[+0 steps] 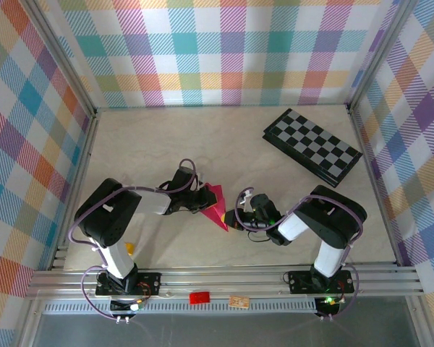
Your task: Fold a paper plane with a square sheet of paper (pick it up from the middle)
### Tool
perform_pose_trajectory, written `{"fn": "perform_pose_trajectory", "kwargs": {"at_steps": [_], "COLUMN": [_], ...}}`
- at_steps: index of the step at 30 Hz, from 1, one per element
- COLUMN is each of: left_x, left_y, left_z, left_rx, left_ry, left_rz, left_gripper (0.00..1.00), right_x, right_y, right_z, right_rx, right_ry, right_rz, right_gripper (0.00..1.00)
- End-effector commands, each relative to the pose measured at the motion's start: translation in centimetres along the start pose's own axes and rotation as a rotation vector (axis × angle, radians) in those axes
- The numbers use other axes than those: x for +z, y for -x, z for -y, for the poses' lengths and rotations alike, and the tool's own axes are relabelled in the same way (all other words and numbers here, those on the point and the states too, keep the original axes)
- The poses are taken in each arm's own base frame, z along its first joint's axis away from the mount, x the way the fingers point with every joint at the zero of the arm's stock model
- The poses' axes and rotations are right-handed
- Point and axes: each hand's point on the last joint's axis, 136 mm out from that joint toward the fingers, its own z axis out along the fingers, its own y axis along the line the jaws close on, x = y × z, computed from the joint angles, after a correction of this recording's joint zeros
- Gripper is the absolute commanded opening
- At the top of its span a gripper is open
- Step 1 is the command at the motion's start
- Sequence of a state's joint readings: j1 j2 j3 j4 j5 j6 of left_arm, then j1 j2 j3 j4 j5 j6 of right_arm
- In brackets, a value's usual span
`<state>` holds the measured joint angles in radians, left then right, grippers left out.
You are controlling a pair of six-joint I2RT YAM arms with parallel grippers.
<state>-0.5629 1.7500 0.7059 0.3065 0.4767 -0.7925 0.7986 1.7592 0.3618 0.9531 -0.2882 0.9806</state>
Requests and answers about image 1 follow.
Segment grey slotted cable duct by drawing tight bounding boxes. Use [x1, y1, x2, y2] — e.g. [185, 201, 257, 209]
[43, 301, 318, 314]

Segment grey metal plate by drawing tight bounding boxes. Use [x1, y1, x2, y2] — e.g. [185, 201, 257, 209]
[21, 312, 431, 347]

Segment pink paper sheet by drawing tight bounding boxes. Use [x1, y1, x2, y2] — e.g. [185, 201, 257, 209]
[200, 183, 229, 233]

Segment aluminium frame post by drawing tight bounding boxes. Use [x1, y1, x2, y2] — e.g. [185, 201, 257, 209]
[346, 0, 420, 111]
[23, 0, 99, 117]

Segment black controller board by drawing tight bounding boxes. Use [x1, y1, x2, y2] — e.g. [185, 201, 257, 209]
[110, 298, 148, 314]
[316, 295, 344, 315]

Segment aluminium side rail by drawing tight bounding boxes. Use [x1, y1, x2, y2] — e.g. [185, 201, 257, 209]
[48, 108, 101, 272]
[346, 104, 402, 267]

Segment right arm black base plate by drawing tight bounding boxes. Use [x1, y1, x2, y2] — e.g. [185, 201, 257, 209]
[288, 269, 355, 294]

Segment red label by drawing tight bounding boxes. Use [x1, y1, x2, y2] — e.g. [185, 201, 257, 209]
[189, 291, 211, 305]

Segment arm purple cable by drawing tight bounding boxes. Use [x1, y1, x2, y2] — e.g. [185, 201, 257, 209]
[69, 158, 199, 322]
[238, 187, 365, 322]

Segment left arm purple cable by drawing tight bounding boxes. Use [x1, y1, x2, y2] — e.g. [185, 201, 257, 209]
[69, 158, 199, 322]

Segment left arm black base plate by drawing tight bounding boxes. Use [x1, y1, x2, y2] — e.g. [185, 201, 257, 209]
[95, 271, 163, 296]

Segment black grey folded chessboard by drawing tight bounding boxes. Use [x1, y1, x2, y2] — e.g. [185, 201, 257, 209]
[262, 108, 364, 189]

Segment aluminium mounting rail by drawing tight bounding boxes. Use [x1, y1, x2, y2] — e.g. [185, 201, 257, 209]
[25, 265, 424, 301]

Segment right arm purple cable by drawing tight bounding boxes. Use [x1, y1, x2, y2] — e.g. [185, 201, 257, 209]
[238, 187, 365, 322]

